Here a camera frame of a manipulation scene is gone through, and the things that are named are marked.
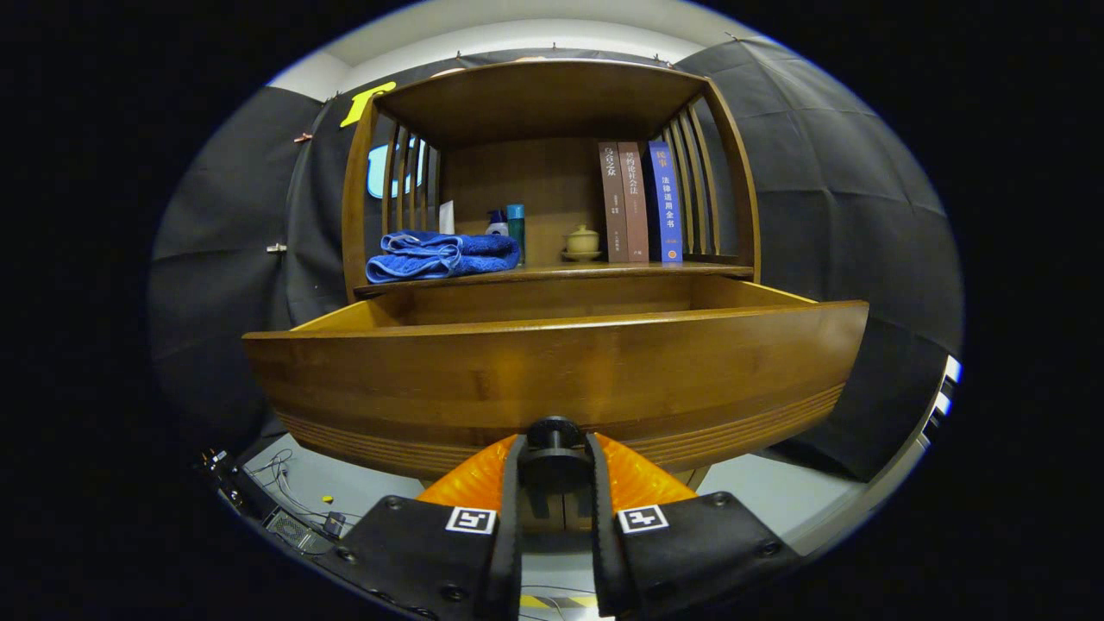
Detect wooden countertop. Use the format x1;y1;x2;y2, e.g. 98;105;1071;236
354;259;756;298

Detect reddish brown book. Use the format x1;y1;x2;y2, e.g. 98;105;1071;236
618;141;650;263

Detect blue book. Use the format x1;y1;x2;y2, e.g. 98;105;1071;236
647;141;684;264

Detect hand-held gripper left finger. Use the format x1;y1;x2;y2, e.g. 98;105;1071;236
315;434;524;621

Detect wooden drawer with black knob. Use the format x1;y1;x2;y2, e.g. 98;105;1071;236
242;274;870;480

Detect thin black floor cable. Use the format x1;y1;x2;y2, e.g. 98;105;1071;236
520;585;598;621

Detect beige lidded tea cup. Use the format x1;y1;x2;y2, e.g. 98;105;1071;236
561;224;605;262

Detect brown wooden cabinet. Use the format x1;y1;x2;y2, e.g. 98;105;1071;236
341;59;762;497

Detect folded blue towel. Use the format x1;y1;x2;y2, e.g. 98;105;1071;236
366;230;522;285

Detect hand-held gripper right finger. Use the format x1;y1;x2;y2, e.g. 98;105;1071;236
586;431;803;621

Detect tangled floor cables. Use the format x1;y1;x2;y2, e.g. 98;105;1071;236
246;448;346;536

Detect dark brown book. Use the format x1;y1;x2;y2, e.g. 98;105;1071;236
598;141;630;264

